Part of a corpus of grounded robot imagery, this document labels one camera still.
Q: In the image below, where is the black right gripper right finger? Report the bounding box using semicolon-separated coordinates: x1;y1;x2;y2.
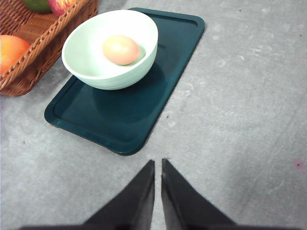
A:
161;159;260;230

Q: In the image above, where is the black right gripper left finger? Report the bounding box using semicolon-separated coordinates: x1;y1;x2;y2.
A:
82;160;155;230

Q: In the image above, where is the brown egg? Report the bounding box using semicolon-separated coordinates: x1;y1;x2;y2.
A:
102;35;140;65

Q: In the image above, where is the light green ceramic bowl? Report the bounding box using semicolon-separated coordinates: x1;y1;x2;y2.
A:
62;10;159;90

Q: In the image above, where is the brown wicker basket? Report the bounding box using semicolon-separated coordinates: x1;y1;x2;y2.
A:
0;0;98;96

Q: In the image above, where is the dark green rectangular tray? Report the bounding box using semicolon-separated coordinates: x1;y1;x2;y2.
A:
45;9;205;156

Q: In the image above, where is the orange mandarin fruit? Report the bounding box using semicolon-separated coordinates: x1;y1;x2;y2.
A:
0;34;31;75

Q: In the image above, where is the red yellow apple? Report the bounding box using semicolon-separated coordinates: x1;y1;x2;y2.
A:
47;0;77;17

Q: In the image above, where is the green round fruit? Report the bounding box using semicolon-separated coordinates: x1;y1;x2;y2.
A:
24;0;52;14

